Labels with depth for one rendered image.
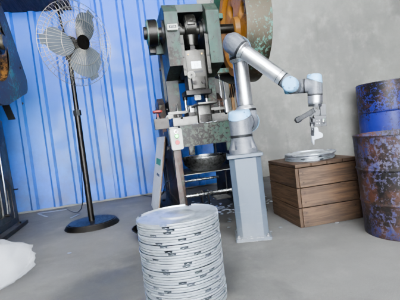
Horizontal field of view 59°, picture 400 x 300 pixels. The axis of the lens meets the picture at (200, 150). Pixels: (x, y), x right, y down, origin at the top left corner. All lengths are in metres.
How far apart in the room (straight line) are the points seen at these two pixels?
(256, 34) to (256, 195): 1.10
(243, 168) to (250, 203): 0.19
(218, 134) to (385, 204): 1.12
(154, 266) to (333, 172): 1.22
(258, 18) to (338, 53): 2.25
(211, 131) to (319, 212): 0.87
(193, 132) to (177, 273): 1.33
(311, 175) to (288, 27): 2.58
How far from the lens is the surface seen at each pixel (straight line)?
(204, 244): 1.18
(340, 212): 2.13
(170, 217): 1.22
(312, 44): 4.39
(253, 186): 1.82
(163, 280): 1.23
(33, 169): 3.77
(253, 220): 1.85
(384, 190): 1.78
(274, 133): 4.04
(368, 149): 1.78
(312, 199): 2.03
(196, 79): 2.51
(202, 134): 2.36
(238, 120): 1.81
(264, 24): 2.44
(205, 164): 2.46
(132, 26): 3.84
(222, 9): 3.04
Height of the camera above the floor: 0.59
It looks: 3 degrees down
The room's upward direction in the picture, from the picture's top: 7 degrees counter-clockwise
